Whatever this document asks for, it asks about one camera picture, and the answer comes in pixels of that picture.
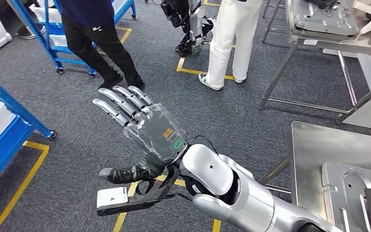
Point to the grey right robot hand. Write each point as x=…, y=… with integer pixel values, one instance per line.
x=156, y=134

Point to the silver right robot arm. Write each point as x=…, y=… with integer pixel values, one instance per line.
x=236, y=198

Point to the blue wheeled shelf cart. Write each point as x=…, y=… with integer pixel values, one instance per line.
x=76, y=64

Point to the blue metal shelf rack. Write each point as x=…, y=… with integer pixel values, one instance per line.
x=12, y=99

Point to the stainless steel workbench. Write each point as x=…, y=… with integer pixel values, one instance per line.
x=316, y=144

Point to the yellow floor tape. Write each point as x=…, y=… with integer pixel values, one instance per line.
x=121, y=217
x=16, y=191
x=125, y=36
x=192, y=71

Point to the black silver humanoid robot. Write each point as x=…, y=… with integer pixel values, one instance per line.
x=195, y=25

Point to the person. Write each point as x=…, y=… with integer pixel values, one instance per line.
x=230, y=38
x=89, y=32

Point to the blue plastic bin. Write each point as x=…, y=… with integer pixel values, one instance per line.
x=0, y=160
x=56, y=28

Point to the stainless steel table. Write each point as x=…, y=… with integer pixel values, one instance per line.
x=326, y=41

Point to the aluminium fixture plate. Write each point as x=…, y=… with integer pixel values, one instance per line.
x=326, y=19
x=342, y=198

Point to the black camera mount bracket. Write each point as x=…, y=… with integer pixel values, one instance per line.
x=134, y=201

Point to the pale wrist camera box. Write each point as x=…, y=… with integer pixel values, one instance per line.
x=112, y=197

